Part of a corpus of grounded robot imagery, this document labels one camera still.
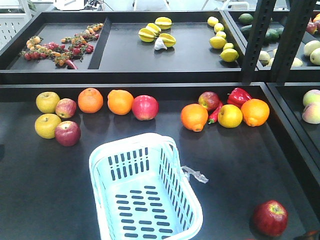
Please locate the pink striped apple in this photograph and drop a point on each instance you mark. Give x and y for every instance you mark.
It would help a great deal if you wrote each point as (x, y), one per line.
(66, 108)

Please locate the red apple near basket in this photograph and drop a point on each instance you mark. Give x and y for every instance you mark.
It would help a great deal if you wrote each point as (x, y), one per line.
(145, 107)

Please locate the red chili pepper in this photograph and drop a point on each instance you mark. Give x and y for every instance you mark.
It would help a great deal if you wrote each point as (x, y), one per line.
(213, 117)

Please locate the pale peach back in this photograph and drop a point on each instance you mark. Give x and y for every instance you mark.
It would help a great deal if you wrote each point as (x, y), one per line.
(311, 96)

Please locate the orange beside red apple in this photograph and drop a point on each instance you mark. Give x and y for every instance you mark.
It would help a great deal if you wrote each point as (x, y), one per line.
(120, 101)

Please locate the orange far left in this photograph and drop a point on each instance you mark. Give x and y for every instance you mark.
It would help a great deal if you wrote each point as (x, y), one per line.
(90, 100)

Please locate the cherry tomato vine bunch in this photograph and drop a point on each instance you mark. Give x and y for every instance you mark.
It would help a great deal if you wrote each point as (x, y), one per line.
(69, 49)

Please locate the dark red apple back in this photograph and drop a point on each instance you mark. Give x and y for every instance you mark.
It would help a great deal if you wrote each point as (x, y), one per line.
(209, 100)

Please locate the yellow apple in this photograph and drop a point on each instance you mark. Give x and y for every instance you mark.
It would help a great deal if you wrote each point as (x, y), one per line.
(230, 116)
(47, 101)
(46, 124)

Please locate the clear plastic strip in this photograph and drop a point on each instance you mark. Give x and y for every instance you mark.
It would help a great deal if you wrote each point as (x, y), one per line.
(187, 171)

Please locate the red bell pepper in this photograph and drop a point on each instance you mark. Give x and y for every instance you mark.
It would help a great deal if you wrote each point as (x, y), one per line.
(238, 97)

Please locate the black wooden produce stand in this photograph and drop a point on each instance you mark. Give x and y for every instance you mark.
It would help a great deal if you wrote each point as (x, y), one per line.
(45, 188)

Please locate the pale peach front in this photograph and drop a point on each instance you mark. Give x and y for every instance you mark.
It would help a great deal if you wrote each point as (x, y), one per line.
(311, 113)

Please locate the dark red apple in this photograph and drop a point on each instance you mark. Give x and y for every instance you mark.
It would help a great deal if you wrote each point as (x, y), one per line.
(270, 218)
(209, 100)
(312, 235)

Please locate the orange right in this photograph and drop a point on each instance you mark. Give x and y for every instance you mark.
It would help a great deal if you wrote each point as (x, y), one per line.
(255, 112)

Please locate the yellow starfruit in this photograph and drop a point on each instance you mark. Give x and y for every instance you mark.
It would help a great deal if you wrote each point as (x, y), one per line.
(163, 22)

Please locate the light blue plastic basket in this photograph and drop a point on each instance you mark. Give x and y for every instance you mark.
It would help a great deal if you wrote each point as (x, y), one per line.
(141, 191)

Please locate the dark red apple bottom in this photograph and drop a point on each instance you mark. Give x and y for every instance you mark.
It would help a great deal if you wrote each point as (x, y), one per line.
(312, 235)

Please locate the yellow apple front left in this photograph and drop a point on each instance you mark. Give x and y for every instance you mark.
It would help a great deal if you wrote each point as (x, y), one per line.
(46, 124)

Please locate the pale peach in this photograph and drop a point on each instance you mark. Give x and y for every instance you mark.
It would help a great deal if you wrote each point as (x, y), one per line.
(311, 96)
(311, 113)

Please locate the yellow apple back left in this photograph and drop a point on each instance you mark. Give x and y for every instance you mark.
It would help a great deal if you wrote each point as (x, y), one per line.
(47, 101)

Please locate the white garlic bulb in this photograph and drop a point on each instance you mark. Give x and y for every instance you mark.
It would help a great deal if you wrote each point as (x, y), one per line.
(159, 44)

